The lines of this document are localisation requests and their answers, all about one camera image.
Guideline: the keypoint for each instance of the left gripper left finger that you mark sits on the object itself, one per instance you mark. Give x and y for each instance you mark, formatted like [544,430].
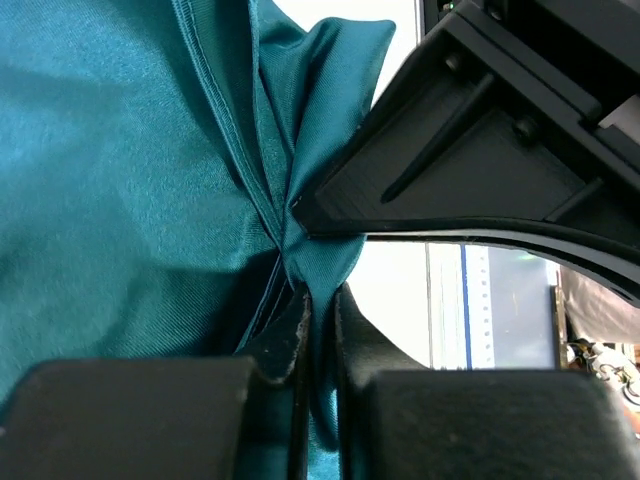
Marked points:
[243,416]

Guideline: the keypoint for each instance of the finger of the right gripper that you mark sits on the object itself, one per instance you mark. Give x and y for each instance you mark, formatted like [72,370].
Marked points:
[494,132]

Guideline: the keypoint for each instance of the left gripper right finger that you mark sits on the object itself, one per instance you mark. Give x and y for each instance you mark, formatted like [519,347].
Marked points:
[400,420]

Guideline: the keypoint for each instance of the teal cloth napkin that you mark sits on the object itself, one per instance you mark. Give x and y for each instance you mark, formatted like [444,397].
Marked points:
[151,153]

